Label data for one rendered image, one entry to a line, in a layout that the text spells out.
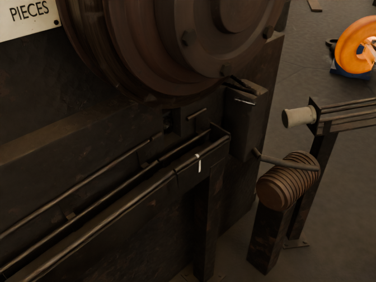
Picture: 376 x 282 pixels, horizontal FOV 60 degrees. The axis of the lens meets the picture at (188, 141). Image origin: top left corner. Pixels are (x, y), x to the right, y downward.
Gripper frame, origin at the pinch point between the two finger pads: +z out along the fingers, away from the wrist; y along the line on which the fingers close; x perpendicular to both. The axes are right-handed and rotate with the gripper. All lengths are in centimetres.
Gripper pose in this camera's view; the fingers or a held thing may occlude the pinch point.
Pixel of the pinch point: (367, 40)
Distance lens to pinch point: 101.8
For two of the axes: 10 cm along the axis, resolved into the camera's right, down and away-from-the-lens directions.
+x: 0.1, -7.4, -6.7
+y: 9.9, -1.0, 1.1
